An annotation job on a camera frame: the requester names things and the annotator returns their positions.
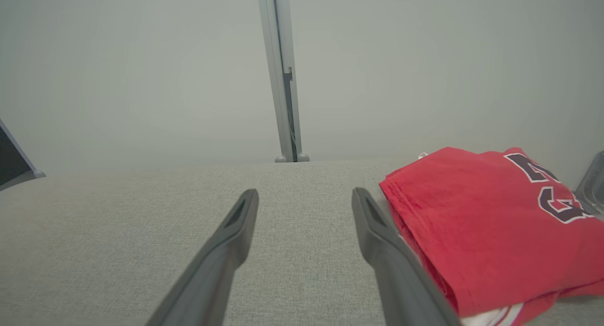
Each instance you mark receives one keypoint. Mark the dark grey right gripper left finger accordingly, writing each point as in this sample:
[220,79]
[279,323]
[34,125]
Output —
[212,274]

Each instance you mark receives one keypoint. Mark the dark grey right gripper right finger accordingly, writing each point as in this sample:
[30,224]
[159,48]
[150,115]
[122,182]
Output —
[401,279]

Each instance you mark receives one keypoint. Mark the red and white T-shirt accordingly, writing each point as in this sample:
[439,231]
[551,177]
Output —
[490,316]

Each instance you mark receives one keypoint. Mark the red shorts with number print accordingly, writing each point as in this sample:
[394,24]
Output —
[481,222]

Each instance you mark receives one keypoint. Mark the clear plastic bin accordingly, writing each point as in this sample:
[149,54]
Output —
[593,184]

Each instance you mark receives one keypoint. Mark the grey metal post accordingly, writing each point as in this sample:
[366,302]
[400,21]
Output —
[295,118]
[273,57]

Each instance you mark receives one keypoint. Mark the dark panel with grey frame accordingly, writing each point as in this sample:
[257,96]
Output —
[9,161]

